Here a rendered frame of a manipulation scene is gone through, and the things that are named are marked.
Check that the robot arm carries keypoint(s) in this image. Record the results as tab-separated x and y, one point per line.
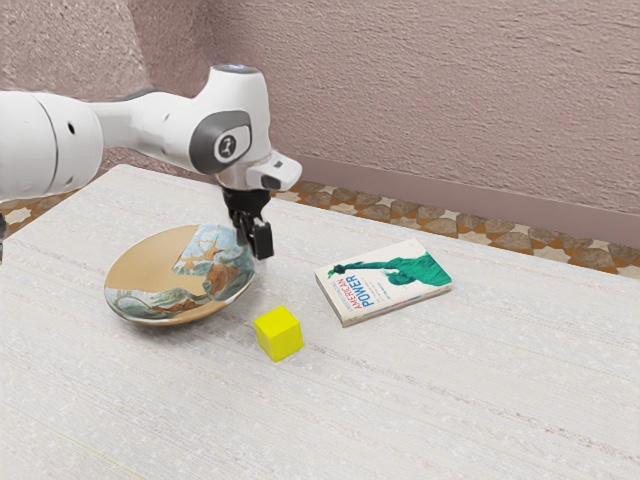
125	130

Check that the yellow cube block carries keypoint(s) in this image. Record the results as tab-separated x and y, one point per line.
278	333

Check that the white paperback book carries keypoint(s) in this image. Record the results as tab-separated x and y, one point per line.
382	286

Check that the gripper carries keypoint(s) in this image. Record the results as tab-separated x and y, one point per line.
245	202

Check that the painted tan shallow bowl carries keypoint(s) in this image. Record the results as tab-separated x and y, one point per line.
170	280

